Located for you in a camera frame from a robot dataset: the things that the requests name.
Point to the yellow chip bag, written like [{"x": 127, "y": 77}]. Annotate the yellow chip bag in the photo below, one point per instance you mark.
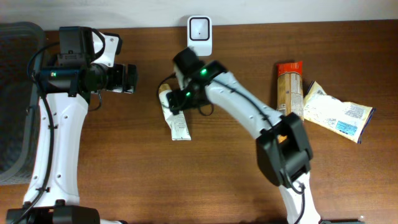
[{"x": 345, "y": 118}]

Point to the grey plastic mesh basket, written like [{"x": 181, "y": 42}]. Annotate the grey plastic mesh basket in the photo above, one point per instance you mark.
[{"x": 19, "y": 101}]

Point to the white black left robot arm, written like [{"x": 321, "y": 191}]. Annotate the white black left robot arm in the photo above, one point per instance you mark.
[{"x": 52, "y": 196}]

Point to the white tube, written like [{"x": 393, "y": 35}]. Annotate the white tube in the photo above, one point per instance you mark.
[{"x": 176, "y": 122}]

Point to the white barcode scanner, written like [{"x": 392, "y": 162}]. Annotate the white barcode scanner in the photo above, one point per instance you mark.
[{"x": 199, "y": 35}]

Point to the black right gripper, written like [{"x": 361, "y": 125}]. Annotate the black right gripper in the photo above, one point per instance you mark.
[{"x": 184, "y": 102}]

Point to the orange pasta package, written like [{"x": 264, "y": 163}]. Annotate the orange pasta package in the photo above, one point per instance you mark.
[{"x": 290, "y": 89}]

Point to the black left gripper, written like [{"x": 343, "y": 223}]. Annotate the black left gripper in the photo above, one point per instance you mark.
[{"x": 120, "y": 76}]

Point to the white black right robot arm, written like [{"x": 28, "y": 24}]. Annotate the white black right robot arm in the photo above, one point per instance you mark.
[{"x": 283, "y": 151}]

